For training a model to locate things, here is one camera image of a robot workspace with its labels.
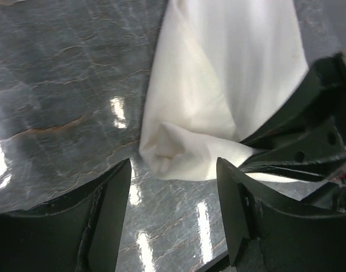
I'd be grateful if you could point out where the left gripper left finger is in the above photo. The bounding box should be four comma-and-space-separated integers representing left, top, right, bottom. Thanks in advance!
0, 160, 131, 271

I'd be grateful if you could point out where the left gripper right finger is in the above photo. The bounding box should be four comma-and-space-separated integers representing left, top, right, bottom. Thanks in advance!
216, 158, 346, 271

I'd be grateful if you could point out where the white cloth napkin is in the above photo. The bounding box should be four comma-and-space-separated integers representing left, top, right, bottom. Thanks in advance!
139, 1, 307, 181

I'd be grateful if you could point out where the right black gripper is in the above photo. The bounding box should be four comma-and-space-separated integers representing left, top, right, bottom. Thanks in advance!
239, 54, 346, 211

